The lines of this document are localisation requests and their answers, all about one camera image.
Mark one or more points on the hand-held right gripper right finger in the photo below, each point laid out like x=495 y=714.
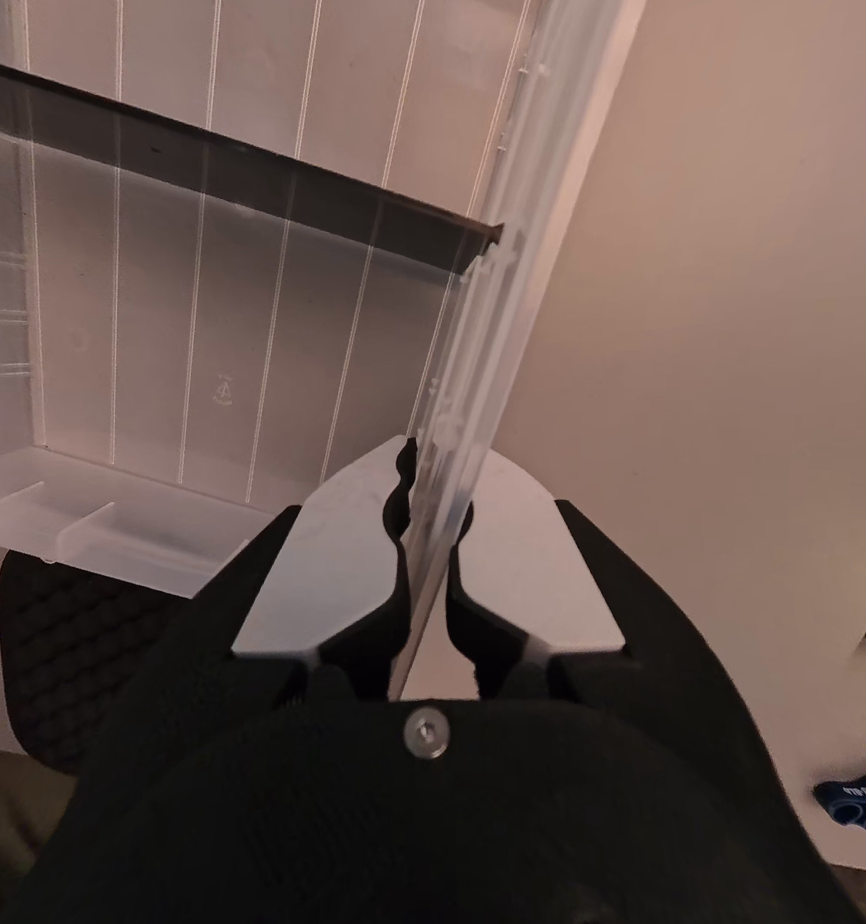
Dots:
x=534 y=570

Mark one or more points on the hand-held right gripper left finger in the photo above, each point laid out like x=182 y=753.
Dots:
x=325 y=563

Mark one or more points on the clear plastic bin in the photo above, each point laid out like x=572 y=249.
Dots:
x=151 y=325

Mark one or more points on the black bin divider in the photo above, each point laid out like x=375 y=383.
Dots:
x=224 y=173

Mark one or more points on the dark blue gadget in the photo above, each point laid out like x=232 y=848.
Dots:
x=859 y=808

